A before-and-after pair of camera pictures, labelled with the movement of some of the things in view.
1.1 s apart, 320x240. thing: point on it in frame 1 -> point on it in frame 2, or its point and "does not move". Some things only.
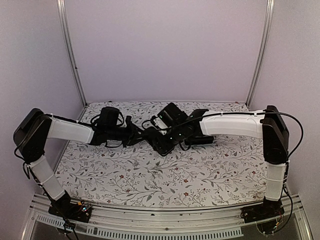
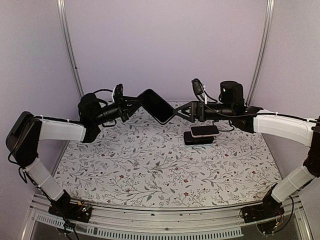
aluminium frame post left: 61,4 does not move
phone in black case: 199,140 does not move
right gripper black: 161,146 -> 197,111
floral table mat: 227,170 does not move
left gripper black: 133,134 -> 123,112
